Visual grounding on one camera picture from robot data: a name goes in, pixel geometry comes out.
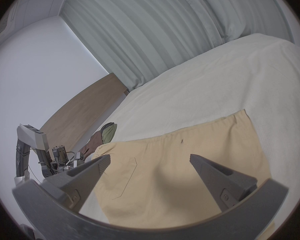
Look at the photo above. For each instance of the pale grey curtain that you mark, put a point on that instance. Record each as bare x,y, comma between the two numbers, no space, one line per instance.
140,34

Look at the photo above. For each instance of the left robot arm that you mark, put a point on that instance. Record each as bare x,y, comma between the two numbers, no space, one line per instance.
32,136

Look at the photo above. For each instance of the olive green garment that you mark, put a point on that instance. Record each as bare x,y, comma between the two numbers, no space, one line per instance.
108,135

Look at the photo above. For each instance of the tan shorts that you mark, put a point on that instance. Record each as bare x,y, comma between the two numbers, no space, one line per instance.
165,159

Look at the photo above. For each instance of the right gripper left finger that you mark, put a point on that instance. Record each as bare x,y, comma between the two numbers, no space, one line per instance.
80,181

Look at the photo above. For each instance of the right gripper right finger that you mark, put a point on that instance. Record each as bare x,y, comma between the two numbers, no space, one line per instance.
220,184

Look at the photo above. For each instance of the bed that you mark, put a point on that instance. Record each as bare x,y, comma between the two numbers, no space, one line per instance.
215,79

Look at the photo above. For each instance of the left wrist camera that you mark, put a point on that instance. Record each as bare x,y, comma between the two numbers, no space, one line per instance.
79,156

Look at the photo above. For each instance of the brown garment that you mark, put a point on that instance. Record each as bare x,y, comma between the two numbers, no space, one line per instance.
93,141

